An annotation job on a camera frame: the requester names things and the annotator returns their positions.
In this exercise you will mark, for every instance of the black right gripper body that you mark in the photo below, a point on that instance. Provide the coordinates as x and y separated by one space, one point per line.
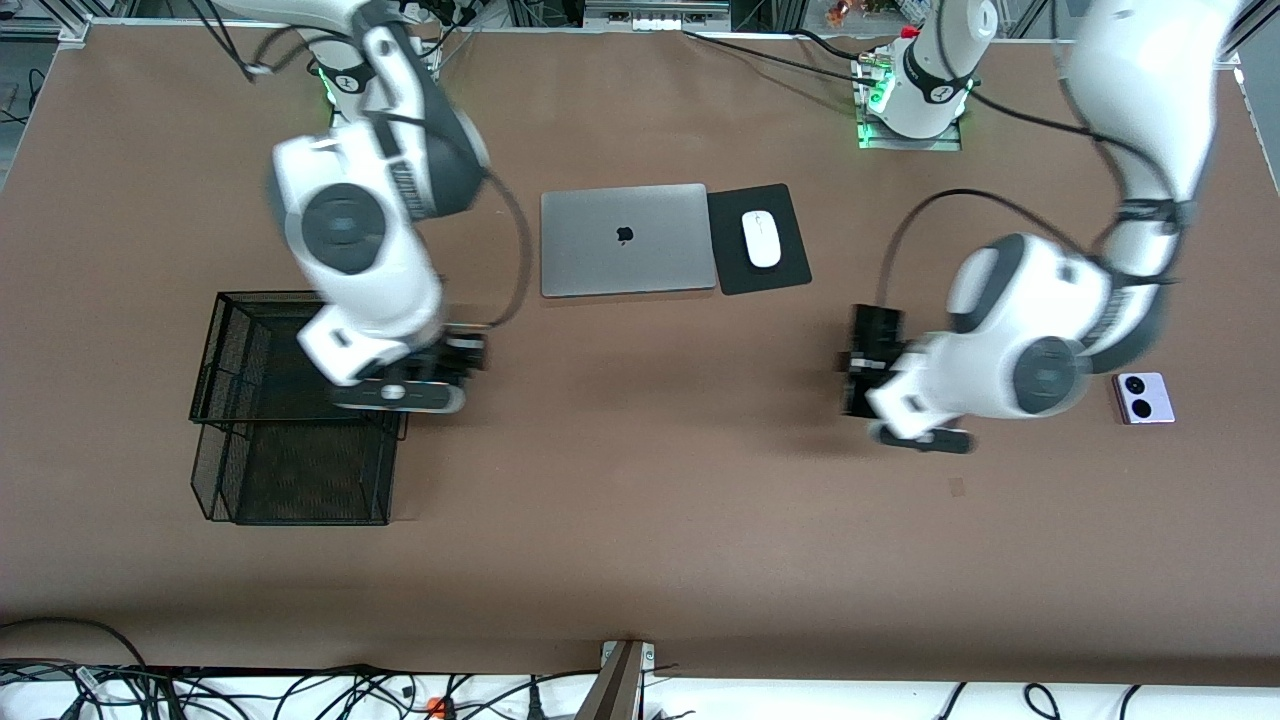
460 356

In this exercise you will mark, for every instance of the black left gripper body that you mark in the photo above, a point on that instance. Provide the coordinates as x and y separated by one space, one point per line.
872 352

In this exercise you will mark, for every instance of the long black phone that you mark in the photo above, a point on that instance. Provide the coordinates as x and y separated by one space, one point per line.
875 325

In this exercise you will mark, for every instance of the lilac flip phone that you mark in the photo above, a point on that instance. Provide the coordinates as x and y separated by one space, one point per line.
1160 398

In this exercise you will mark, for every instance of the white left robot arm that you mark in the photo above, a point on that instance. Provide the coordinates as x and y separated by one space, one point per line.
1010 330

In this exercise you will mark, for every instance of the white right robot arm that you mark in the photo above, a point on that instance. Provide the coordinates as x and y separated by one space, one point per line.
350 280

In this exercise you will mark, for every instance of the white computer mouse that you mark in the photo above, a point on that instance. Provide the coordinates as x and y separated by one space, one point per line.
762 240

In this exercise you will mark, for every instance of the black mouse pad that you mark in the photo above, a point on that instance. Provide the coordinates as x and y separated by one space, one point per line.
725 260

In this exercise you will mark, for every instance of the black mesh two-tier tray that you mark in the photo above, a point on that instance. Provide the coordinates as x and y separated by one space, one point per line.
300 480

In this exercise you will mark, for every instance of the silver closed laptop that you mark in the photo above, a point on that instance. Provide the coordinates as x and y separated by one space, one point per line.
600 250

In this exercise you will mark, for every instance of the white power strip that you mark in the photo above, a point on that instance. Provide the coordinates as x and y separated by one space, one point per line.
655 20

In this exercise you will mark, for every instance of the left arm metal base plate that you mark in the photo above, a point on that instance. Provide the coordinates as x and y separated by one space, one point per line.
910 143

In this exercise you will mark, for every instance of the grey metal camera post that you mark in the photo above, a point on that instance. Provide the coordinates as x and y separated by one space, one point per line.
615 690

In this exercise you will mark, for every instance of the silver frame corner bracket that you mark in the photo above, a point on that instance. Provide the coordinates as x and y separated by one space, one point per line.
1232 55
75 30

